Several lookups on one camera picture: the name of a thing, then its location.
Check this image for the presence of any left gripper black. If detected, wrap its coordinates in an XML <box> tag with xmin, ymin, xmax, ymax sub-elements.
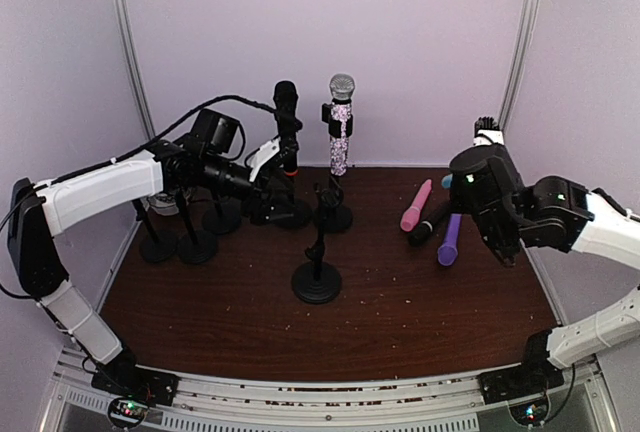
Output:
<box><xmin>200</xmin><ymin>152</ymin><xmax>302</xmax><ymax>225</ymax></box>

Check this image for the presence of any black stand of purple mic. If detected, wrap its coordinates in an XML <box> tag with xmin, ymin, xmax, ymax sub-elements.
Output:
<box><xmin>202</xmin><ymin>198</ymin><xmax>242</xmax><ymax>235</ymax></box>

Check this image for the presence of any purple microphone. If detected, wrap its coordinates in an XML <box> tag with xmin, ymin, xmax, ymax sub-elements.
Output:
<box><xmin>437</xmin><ymin>213</ymin><xmax>462</xmax><ymax>267</ymax></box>

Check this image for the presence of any black mic white ring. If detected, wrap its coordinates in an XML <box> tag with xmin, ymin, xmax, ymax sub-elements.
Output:
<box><xmin>407</xmin><ymin>199</ymin><xmax>454</xmax><ymax>247</ymax></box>

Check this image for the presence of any pink microphone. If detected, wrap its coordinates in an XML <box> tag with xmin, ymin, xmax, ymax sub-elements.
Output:
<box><xmin>400</xmin><ymin>179</ymin><xmax>432</xmax><ymax>232</ymax></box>

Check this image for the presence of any black stand of blue mic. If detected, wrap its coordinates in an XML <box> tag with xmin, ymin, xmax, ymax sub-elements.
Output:
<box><xmin>291</xmin><ymin>183</ymin><xmax>342</xmax><ymax>305</ymax></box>

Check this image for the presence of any glitter mic silver head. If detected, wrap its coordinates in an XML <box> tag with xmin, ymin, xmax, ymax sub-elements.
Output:
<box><xmin>328</xmin><ymin>73</ymin><xmax>355</xmax><ymax>177</ymax></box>

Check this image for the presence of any light blue microphone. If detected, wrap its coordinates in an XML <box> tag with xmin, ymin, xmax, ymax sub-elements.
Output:
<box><xmin>441</xmin><ymin>174</ymin><xmax>453</xmax><ymax>189</ymax></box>

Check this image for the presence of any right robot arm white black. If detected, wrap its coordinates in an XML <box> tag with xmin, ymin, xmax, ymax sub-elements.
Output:
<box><xmin>449</xmin><ymin>144</ymin><xmax>639</xmax><ymax>394</ymax></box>

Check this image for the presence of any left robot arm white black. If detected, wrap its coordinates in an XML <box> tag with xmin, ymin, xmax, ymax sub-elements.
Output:
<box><xmin>3</xmin><ymin>109</ymin><xmax>302</xmax><ymax>396</ymax></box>

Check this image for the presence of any black stand of glitter mic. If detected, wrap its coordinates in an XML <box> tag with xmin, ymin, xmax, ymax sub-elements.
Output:
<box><xmin>321</xmin><ymin>103</ymin><xmax>353</xmax><ymax>233</ymax></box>

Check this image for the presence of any tape roll at back left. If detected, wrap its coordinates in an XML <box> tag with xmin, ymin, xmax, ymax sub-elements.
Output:
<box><xmin>147</xmin><ymin>192</ymin><xmax>179</xmax><ymax>217</ymax></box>

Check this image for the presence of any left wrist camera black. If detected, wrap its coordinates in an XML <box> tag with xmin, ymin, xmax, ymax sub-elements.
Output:
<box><xmin>269</xmin><ymin>138</ymin><xmax>299</xmax><ymax>168</ymax></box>

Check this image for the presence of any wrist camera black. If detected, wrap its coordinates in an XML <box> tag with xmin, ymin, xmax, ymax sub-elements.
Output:
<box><xmin>269</xmin><ymin>138</ymin><xmax>299</xmax><ymax>168</ymax></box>
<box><xmin>473</xmin><ymin>116</ymin><xmax>504</xmax><ymax>146</ymax></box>

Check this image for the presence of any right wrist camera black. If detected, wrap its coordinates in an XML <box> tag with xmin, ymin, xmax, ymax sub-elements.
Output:
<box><xmin>473</xmin><ymin>116</ymin><xmax>504</xmax><ymax>146</ymax></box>

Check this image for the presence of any black mic orange ring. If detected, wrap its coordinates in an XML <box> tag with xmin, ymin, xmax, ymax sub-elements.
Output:
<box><xmin>272</xmin><ymin>80</ymin><xmax>304</xmax><ymax>178</ymax></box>

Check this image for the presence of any left arm braided black cable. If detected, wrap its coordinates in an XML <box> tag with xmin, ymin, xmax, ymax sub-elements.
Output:
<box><xmin>0</xmin><ymin>94</ymin><xmax>281</xmax><ymax>303</ymax></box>

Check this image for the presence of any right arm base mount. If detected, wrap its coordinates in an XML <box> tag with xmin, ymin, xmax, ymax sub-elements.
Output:
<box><xmin>478</xmin><ymin>365</ymin><xmax>565</xmax><ymax>429</ymax></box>

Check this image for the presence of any front aluminium rail frame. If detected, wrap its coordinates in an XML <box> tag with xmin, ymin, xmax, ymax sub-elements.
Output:
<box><xmin>35</xmin><ymin>346</ymin><xmax>624</xmax><ymax>431</ymax></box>

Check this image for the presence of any right aluminium corner post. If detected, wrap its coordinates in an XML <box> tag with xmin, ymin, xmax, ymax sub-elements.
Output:
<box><xmin>498</xmin><ymin>0</ymin><xmax>540</xmax><ymax>131</ymax></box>

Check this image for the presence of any aluminium corner post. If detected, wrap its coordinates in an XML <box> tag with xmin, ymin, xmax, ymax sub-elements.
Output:
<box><xmin>112</xmin><ymin>0</ymin><xmax>155</xmax><ymax>139</ymax></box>
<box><xmin>498</xmin><ymin>0</ymin><xmax>540</xmax><ymax>131</ymax></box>

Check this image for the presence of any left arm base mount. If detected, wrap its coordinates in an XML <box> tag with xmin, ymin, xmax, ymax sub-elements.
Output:
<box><xmin>91</xmin><ymin>367</ymin><xmax>179</xmax><ymax>430</ymax></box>

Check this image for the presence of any left aluminium corner post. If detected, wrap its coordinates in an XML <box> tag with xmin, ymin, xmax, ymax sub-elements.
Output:
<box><xmin>112</xmin><ymin>0</ymin><xmax>155</xmax><ymax>139</ymax></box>

